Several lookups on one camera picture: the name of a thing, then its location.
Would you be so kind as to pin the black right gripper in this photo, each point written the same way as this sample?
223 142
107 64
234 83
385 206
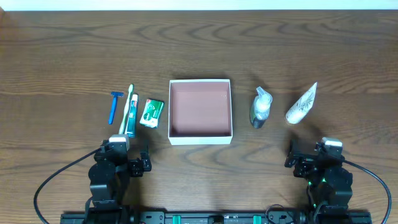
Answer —
298 161

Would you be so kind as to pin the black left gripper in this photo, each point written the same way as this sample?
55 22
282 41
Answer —
137 166

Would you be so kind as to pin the green white toothbrush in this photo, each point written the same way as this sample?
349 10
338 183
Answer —
122 127

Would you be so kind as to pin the green soap bar packet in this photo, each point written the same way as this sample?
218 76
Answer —
151 114

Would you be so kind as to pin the white floral lotion tube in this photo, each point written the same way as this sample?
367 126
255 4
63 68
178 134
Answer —
302 106

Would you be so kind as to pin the red green toothpaste tube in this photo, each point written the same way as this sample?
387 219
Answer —
131 117

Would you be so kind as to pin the clear pump soap bottle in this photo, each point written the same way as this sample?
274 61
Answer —
260 108

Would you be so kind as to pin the blue disposable razor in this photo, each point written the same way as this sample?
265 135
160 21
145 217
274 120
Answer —
116 95

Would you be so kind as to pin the white box with pink interior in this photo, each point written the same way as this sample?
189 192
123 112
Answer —
200 112

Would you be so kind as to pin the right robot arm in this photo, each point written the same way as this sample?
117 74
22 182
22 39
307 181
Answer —
329 184

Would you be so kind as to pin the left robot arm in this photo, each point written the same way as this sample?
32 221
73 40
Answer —
109 180

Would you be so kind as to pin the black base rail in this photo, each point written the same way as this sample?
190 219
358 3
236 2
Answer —
273 216

